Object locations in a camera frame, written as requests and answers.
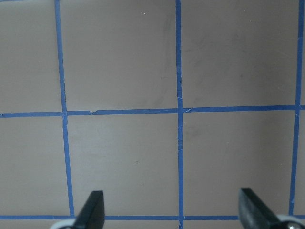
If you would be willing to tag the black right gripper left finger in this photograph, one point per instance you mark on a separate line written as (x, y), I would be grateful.
(92, 214)

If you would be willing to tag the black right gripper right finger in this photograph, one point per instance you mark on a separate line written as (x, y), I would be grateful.
(254, 213)

